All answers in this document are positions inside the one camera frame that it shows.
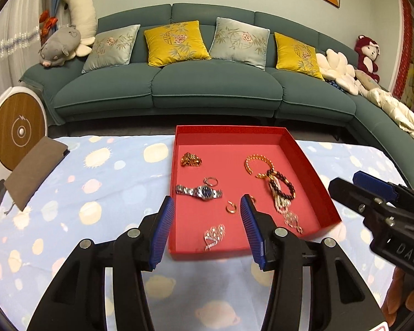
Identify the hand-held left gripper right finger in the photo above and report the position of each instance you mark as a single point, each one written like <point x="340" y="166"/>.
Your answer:
<point x="252" y="231"/>

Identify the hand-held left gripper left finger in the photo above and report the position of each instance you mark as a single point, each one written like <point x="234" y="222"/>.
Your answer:
<point x="164" y="231"/>

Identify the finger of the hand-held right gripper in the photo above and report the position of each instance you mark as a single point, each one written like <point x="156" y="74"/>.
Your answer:
<point x="376" y="182"/>
<point x="355" y="196"/>

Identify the red cardboard box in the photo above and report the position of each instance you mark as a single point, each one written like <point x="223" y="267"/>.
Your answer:
<point x="234" y="220"/>

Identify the gold hoop earring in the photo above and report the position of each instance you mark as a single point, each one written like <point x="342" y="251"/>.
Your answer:
<point x="228" y="208"/>

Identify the silver wristwatch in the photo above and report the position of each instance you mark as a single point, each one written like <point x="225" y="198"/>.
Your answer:
<point x="200" y="191"/>

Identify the person's right hand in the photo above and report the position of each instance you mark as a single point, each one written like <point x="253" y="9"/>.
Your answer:
<point x="407" y="293"/>

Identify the cream quilted blanket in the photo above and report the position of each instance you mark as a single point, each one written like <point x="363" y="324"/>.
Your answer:
<point x="396" y="113"/>

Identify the small beige pillow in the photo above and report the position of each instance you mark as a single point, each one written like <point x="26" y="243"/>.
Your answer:
<point x="367" y="81"/>

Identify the blue patterned cloth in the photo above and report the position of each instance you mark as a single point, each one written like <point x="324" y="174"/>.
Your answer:
<point x="334" y="84"/>

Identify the white flower cushion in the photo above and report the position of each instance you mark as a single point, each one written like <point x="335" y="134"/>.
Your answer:
<point x="338" y="69"/>
<point x="84" y="48"/>

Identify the red monkey plush toy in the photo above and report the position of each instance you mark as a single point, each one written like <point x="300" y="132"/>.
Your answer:
<point x="367" y="55"/>

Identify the brown pouch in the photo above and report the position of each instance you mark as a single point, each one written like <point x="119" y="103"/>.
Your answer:
<point x="34" y="172"/>

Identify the teal green sofa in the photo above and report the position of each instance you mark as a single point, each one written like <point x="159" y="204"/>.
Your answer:
<point x="210" y="89"/>

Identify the yellow floral pillow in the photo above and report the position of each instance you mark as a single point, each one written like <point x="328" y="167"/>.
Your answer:
<point x="298" y="57"/>
<point x="176" y="43"/>

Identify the round wooden white device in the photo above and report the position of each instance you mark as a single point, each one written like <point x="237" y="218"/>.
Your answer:
<point x="19" y="129"/>

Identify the pale green floral pillow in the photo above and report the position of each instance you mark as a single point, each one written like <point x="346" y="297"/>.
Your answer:
<point x="239" y="43"/>
<point x="110" y="48"/>

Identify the grey pig plush toy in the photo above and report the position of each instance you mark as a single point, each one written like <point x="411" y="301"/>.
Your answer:
<point x="58" y="46"/>

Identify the red goldfish ornament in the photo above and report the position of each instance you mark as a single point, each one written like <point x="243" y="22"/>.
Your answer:
<point x="48" y="22"/>

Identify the long white plush toy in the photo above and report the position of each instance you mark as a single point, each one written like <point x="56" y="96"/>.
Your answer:
<point x="81" y="7"/>

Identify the grey blue curtain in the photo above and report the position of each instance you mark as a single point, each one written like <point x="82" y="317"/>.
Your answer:
<point x="17" y="41"/>

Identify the red wall hanging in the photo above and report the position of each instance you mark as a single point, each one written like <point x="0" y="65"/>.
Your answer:
<point x="409" y="51"/>

